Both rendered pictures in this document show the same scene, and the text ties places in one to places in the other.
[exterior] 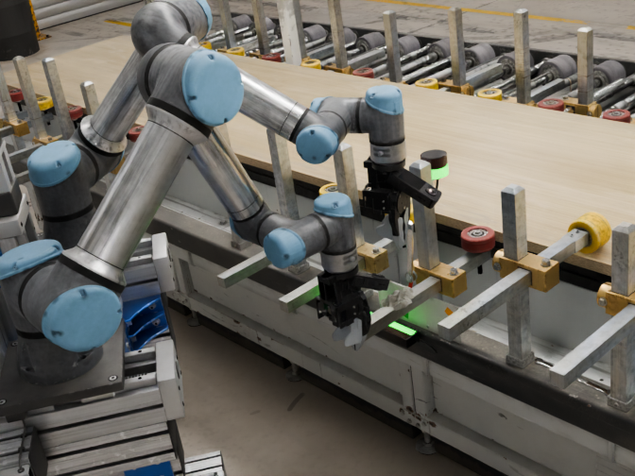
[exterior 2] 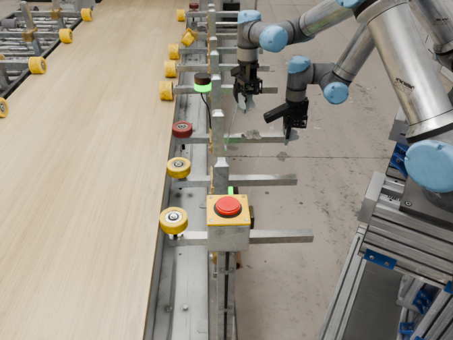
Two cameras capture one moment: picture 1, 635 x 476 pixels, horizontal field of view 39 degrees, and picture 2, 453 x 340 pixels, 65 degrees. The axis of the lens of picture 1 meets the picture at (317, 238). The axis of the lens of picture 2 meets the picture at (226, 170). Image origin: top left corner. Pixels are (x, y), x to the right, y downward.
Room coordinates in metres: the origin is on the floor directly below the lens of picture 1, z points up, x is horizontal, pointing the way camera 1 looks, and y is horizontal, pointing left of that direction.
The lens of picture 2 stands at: (2.79, 0.47, 1.63)
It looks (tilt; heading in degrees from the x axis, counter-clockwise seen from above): 38 degrees down; 215
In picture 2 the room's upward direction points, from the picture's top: 1 degrees clockwise
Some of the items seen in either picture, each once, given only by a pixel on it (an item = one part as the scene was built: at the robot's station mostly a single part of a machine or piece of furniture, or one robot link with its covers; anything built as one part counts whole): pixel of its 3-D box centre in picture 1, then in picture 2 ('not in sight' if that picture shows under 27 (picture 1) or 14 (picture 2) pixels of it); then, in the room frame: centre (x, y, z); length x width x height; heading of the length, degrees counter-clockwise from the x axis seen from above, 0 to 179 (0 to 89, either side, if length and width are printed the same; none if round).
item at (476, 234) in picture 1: (478, 252); (183, 137); (1.89, -0.38, 0.85); 0.08 x 0.08 x 0.11
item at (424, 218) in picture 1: (428, 256); (216, 133); (1.84, -0.25, 0.89); 0.04 x 0.04 x 0.48; 39
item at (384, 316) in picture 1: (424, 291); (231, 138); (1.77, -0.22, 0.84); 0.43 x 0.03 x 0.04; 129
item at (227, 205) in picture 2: not in sight; (228, 206); (2.43, 0.23, 1.22); 0.04 x 0.04 x 0.02
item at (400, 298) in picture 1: (399, 296); (251, 132); (1.72, -0.16, 0.87); 0.09 x 0.07 x 0.02; 129
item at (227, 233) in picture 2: not in sight; (227, 224); (2.43, 0.23, 1.18); 0.07 x 0.07 x 0.08; 39
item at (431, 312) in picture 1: (417, 309); not in sight; (1.85, -0.21, 0.75); 0.26 x 0.01 x 0.10; 39
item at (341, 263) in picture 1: (340, 257); (295, 92); (1.62, -0.04, 1.04); 0.08 x 0.08 x 0.05
